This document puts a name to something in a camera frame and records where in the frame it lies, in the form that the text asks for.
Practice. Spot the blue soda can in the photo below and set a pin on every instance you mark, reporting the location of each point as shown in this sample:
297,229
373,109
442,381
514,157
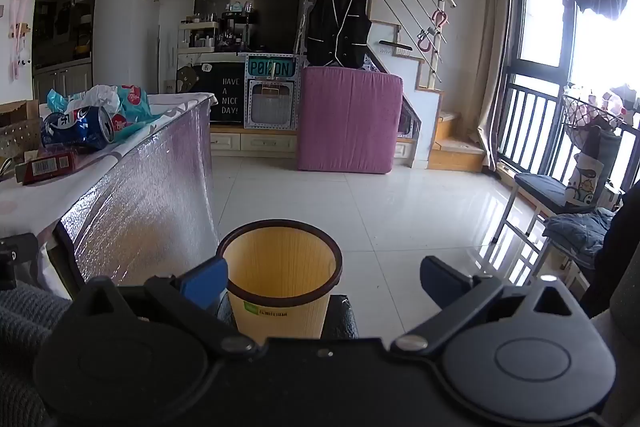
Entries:
80,127

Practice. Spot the grey jacket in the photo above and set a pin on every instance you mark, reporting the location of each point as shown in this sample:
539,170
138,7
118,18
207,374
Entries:
580,229

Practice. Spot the yellow trash bin dark rim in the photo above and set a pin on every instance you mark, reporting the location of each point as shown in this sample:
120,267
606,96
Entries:
280,257

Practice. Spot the teal letter sign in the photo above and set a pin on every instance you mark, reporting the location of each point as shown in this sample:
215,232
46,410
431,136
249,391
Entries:
270,68

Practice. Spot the white chair blue cushion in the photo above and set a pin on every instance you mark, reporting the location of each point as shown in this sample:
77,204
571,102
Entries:
542,187

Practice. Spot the white shelf rack with bottles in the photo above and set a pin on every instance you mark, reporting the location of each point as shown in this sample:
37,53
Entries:
200,38

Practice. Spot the black television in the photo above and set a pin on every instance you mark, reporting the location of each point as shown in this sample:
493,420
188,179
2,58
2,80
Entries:
275,22

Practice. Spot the red box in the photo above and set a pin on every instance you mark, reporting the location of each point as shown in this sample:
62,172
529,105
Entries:
47,167

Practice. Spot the teal plastic packaging bag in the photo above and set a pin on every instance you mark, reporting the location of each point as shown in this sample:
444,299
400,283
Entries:
131,104

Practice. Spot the brown cardboard box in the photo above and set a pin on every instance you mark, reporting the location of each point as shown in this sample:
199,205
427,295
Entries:
17,127

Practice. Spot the table with foil cover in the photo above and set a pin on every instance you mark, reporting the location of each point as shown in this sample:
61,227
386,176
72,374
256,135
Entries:
145,197

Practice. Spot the pink hooks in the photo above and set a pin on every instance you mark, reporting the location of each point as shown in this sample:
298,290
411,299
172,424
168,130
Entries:
436,27

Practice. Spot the cartoon printed bag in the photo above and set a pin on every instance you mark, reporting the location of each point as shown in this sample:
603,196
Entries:
585,182

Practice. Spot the pink folded mattress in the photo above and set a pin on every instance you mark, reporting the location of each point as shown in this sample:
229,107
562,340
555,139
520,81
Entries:
347,117

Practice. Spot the wooden stairs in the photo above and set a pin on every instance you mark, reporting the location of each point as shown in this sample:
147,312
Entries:
455,147

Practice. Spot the black window railing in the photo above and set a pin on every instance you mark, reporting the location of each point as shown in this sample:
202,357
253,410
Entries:
530,122

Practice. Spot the black vest white trim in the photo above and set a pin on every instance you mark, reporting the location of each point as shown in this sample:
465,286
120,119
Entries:
337,27

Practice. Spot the grey knit clothing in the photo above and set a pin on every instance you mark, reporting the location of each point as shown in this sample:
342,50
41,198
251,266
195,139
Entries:
25,342

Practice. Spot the black chalkboard sign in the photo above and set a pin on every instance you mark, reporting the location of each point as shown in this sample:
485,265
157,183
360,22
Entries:
227,99

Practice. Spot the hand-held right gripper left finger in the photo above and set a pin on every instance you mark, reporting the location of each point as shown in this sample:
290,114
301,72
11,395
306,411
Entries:
204,283

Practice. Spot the kitchen cabinets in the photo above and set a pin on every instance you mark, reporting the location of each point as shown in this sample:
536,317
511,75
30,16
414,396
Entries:
65,32

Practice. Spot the cream cabinet with drawers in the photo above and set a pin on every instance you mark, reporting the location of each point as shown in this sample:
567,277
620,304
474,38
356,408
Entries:
250,141

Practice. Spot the beige curtain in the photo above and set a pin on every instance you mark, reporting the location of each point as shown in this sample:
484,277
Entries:
495,57

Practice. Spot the white plastic bag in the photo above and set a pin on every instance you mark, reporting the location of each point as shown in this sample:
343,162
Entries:
100,94

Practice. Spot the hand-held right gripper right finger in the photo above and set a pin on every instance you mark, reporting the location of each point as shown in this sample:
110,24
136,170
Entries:
441,279

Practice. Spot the pink wall decoration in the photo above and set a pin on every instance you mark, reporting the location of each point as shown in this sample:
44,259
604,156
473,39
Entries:
20,32

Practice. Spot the metal-look box with window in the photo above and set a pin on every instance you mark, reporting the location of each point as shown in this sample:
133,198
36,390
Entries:
272,104

